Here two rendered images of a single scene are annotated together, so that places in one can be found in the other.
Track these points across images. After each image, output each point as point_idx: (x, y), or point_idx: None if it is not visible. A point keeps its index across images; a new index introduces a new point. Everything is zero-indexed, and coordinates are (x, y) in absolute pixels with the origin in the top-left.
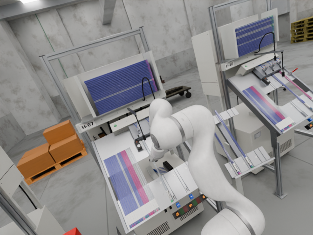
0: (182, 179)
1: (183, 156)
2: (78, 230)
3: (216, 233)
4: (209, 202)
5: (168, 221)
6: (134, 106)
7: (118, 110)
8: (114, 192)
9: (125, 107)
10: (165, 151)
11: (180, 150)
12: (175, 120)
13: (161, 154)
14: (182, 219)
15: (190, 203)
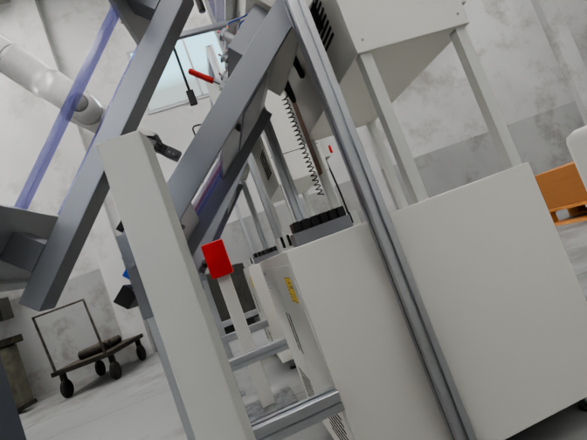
0: None
1: (369, 214)
2: (221, 244)
3: None
4: (264, 417)
5: (312, 385)
6: (240, 10)
7: (237, 30)
8: (211, 207)
9: (238, 17)
10: (77, 121)
11: (355, 182)
12: None
13: (81, 127)
14: (333, 429)
15: None
